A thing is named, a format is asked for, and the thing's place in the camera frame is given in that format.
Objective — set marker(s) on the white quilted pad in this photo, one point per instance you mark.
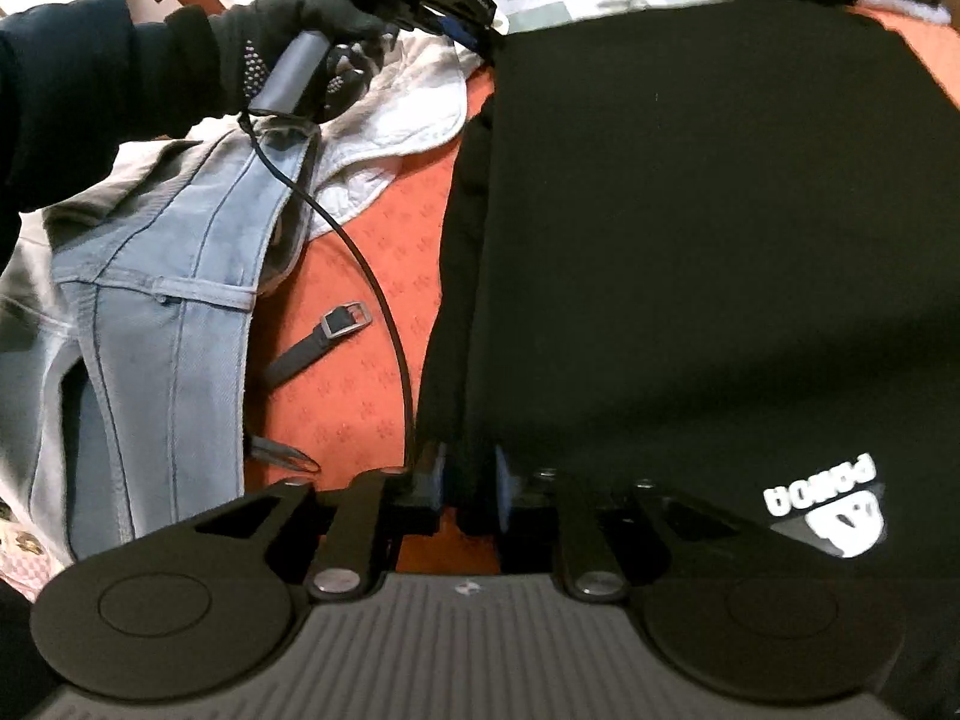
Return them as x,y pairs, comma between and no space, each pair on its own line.
405,112

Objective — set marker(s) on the person's left forearm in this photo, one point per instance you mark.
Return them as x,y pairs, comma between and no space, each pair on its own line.
75,90

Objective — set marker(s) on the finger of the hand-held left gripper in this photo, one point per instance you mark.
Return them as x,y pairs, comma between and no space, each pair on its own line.
457,28

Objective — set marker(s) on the orange floral tablecloth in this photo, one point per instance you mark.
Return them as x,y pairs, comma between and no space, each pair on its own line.
337,390

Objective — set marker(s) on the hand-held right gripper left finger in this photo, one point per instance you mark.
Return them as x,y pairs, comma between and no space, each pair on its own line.
420,495

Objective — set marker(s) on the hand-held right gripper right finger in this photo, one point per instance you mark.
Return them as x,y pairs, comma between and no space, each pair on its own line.
504,491

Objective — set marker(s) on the person's left hand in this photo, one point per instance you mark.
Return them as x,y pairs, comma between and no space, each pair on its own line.
247,37

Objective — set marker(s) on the light blue jeans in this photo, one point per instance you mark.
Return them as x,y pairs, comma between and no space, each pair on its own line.
150,360

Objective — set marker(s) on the light grey folded garment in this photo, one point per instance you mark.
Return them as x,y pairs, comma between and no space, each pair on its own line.
911,7

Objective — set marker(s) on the black t-shirt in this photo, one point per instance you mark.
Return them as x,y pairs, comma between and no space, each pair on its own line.
675,240

